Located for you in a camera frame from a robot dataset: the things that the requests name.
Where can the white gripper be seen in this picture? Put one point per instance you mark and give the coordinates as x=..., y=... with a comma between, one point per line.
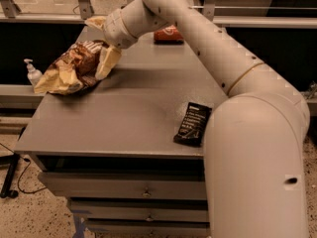
x=114, y=27

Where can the brown chip bag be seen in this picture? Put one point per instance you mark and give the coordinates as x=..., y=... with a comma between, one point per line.
x=74, y=70

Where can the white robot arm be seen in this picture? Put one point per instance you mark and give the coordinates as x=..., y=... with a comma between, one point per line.
x=253, y=146

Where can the red soda can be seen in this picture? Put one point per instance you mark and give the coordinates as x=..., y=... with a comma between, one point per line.
x=168, y=35

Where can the white pump dispenser bottle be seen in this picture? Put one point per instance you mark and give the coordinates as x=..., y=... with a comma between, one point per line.
x=34, y=75

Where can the grey drawer cabinet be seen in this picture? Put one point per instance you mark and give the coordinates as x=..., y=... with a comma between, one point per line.
x=110, y=151

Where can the black snack bar wrapper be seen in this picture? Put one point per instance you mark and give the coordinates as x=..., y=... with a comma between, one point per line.
x=193, y=125

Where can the metal railing frame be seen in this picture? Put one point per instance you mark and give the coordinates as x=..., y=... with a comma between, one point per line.
x=297, y=14

